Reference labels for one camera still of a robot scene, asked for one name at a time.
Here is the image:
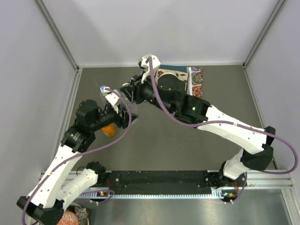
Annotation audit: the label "blue white bottle cap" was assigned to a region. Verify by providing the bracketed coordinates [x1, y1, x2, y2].
[100, 85, 106, 93]

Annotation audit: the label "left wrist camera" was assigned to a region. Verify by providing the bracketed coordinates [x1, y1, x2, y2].
[101, 87, 121, 113]

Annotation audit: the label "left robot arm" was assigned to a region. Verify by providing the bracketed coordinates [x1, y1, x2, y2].
[17, 97, 138, 225]

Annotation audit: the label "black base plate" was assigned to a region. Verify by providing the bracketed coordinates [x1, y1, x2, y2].
[79, 170, 247, 195]

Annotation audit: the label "stacked patterned bowls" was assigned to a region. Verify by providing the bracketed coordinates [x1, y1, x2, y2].
[58, 203, 90, 225]

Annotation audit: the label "clear plastic bottle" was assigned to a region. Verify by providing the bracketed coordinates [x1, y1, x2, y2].
[124, 97, 138, 125]
[99, 89, 110, 105]

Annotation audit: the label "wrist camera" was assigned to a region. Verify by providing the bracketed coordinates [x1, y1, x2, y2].
[138, 54, 161, 83]
[101, 87, 121, 113]

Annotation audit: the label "blue patterned placemat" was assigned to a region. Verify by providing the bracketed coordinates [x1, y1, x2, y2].
[165, 66, 203, 98]

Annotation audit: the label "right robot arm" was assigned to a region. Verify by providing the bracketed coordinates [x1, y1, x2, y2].
[120, 73, 275, 187]

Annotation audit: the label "aluminium frame rail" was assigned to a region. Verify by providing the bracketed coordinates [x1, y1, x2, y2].
[35, 170, 300, 190]

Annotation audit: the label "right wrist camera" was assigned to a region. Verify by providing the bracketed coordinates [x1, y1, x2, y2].
[138, 54, 161, 83]

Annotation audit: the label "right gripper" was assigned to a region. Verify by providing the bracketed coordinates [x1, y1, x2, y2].
[120, 72, 173, 116]

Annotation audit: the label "square floral plate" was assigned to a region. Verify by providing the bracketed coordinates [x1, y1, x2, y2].
[155, 65, 189, 92]

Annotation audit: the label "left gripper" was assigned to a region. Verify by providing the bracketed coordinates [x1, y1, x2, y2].
[90, 103, 138, 132]

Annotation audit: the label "grey cable duct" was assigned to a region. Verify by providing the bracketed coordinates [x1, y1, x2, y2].
[75, 188, 238, 201]

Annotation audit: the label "orange juice bottle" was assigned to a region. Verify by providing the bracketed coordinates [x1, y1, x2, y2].
[101, 124, 116, 137]

